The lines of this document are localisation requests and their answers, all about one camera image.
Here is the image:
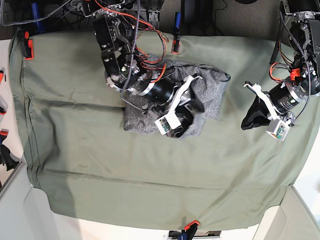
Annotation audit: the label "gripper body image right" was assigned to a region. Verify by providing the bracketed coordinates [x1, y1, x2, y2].
[265, 79, 308, 116]

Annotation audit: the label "grey heathered T-shirt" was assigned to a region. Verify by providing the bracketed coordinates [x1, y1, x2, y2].
[123, 59, 231, 139]

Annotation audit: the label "orange blue clamp bottom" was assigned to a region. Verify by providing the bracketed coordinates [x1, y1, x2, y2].
[177, 220, 200, 240]

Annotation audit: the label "green table cloth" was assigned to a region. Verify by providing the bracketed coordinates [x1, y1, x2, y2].
[9, 31, 320, 230]

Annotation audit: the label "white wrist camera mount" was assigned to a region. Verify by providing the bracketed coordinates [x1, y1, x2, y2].
[154, 73, 205, 135]

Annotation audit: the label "aluminium frame bracket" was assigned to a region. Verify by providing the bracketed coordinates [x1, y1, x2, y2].
[147, 9, 161, 26]

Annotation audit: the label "orange black clamp top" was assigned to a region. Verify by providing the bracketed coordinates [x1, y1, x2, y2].
[171, 35, 181, 54]

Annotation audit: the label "blue clamp handle top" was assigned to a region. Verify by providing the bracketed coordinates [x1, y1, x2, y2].
[173, 12, 181, 35]

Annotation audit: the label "blue clamp handle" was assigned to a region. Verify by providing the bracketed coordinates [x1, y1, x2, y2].
[173, 12, 181, 35]
[31, 2, 44, 33]

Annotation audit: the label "orange black clamp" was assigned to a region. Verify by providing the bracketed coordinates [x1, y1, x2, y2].
[171, 35, 181, 54]
[17, 30, 34, 60]

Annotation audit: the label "blue clamp handle left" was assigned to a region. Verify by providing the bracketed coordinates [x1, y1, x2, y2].
[31, 2, 44, 33]

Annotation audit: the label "tools at left edge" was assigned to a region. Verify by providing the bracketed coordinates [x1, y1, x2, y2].
[0, 66, 20, 172]

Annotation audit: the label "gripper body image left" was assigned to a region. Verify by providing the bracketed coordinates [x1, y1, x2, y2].
[124, 76, 184, 118]

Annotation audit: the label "orange black clamp left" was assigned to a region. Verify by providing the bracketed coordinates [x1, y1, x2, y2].
[17, 30, 34, 60]

